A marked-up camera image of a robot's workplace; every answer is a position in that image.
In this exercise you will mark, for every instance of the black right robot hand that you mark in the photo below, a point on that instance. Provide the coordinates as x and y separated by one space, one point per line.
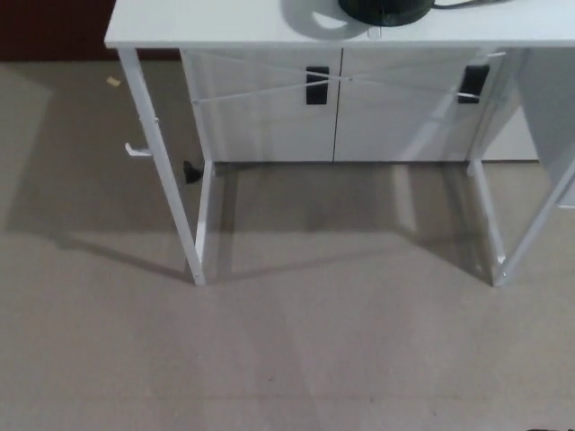
552 429

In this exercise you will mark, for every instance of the kettle base with clear buttons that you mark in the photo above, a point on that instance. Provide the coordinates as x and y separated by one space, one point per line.
391 20

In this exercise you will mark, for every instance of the small black floor object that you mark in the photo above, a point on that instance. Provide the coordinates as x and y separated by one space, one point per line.
191 173

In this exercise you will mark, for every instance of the black electric kettle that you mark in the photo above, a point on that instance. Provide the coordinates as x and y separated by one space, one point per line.
386 5

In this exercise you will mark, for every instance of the white hook on table leg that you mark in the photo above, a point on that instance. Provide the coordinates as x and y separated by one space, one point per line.
135 152

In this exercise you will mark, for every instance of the small paper scrap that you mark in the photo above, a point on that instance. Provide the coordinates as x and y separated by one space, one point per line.
113 81

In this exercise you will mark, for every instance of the dark red panel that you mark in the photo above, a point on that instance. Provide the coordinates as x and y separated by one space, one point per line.
49 27

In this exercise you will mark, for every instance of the white table with metal frame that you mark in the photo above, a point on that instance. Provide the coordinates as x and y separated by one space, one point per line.
188 24

